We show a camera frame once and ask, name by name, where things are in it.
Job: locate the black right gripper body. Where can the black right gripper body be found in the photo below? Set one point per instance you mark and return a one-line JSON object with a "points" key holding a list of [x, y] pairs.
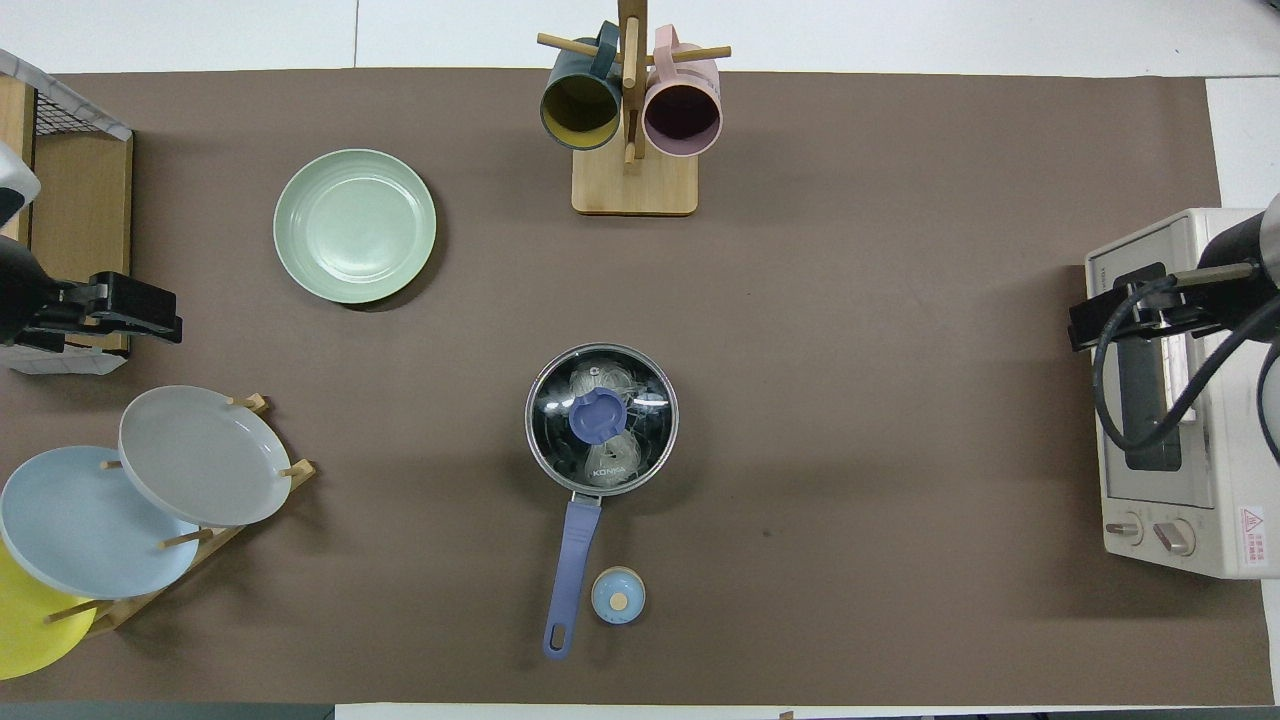
{"points": [[1150, 305]]}

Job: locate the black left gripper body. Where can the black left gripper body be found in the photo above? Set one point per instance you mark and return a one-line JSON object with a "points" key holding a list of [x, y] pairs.
{"points": [[110, 303]]}

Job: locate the clear bag of vermicelli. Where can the clear bag of vermicelli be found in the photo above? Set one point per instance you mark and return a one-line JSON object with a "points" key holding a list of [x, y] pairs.
{"points": [[600, 380]]}

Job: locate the glass lid with blue knob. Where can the glass lid with blue knob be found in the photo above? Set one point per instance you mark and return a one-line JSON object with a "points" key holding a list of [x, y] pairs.
{"points": [[600, 415]]}

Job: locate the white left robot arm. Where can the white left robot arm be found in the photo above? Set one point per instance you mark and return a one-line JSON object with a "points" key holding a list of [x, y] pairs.
{"points": [[20, 290]]}

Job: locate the grey plate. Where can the grey plate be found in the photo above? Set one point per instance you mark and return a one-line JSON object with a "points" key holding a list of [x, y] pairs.
{"points": [[200, 455]]}

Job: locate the light green plate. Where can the light green plate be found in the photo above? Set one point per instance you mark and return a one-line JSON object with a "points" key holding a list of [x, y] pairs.
{"points": [[355, 225]]}

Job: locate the light blue plate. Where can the light blue plate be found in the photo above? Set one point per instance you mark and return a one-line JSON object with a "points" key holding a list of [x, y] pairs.
{"points": [[80, 530]]}

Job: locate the wooden plate rack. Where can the wooden plate rack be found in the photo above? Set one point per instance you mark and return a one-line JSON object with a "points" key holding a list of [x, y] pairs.
{"points": [[115, 612]]}

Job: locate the yellow plate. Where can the yellow plate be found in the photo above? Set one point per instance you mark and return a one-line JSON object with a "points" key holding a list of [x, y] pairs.
{"points": [[30, 640]]}

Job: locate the beige toaster oven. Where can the beige toaster oven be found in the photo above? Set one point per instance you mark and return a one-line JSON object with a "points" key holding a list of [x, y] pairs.
{"points": [[1240, 480]]}

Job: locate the brown table mat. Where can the brown table mat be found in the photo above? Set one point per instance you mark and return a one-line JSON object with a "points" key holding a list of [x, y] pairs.
{"points": [[900, 560]]}

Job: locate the pink mug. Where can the pink mug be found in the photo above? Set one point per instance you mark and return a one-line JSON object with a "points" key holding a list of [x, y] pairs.
{"points": [[682, 115]]}

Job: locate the dark teal mug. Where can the dark teal mug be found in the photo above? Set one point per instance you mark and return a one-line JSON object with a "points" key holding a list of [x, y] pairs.
{"points": [[580, 105]]}

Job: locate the wooden mug tree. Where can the wooden mug tree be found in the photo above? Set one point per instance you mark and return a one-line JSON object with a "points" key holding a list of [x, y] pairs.
{"points": [[635, 190]]}

